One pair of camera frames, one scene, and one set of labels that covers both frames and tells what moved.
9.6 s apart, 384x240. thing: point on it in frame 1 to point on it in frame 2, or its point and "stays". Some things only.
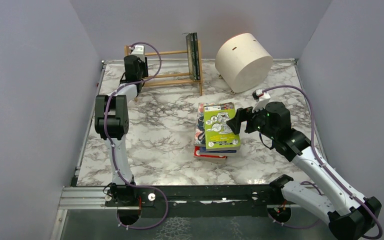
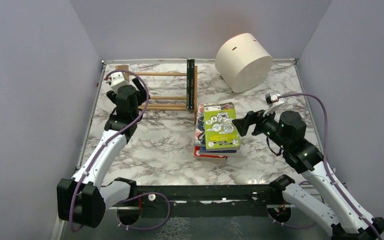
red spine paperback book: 196,154 stays
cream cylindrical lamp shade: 244,63 stays
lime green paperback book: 218,135 stays
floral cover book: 199,139 stays
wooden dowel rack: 126,50 to 124,69
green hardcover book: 190,42 to 188,83
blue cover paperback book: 203,151 stays
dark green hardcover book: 197,71 to 192,84
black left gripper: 144,67 to 138,88
